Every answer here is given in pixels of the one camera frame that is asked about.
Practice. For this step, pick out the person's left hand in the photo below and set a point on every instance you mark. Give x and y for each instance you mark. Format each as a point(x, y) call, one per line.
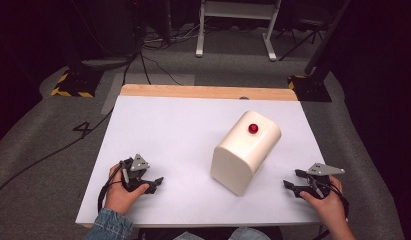
point(121, 196)

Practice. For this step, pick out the grey table grommet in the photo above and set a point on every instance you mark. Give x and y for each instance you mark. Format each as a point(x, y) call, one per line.
point(243, 98)

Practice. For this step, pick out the person's right hand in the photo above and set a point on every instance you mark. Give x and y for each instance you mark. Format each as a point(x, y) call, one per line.
point(328, 206)

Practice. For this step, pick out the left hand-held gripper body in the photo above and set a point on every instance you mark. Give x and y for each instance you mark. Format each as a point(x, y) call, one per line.
point(135, 175)

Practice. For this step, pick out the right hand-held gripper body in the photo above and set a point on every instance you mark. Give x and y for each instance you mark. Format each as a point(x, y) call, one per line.
point(318, 181)

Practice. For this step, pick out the black tripod stand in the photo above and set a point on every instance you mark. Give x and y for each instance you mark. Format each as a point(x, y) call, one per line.
point(303, 33)

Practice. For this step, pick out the black yellow striped stand base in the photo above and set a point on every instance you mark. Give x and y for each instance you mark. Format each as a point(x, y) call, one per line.
point(78, 83)

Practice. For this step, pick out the white metal desk frame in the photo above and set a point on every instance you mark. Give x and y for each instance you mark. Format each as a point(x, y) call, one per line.
point(238, 10)

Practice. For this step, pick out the wooden table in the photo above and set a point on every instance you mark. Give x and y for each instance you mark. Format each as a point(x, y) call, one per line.
point(206, 91)

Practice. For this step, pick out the black stand with slanted pole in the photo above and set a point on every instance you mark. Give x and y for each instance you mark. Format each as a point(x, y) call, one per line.
point(314, 83)

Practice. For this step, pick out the white table mat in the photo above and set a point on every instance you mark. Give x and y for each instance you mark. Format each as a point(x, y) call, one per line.
point(179, 150)

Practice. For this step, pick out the cream box with red knob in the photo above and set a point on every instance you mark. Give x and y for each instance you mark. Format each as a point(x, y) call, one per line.
point(243, 153)

